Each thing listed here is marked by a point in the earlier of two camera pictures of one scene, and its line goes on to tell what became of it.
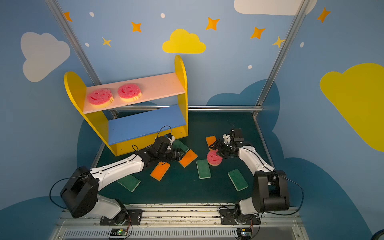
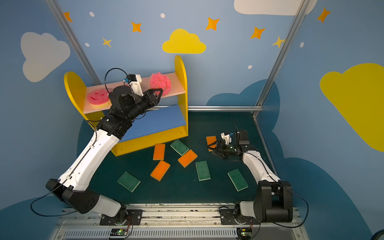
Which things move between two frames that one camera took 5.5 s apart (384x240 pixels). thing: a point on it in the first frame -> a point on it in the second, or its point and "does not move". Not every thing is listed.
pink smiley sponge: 100,97 does not move
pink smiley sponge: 213,159 -> 158,80
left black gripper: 173,153 -> 147,99
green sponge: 178,144 does not move
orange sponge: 160,170 does not move
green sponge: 203,169 does not move
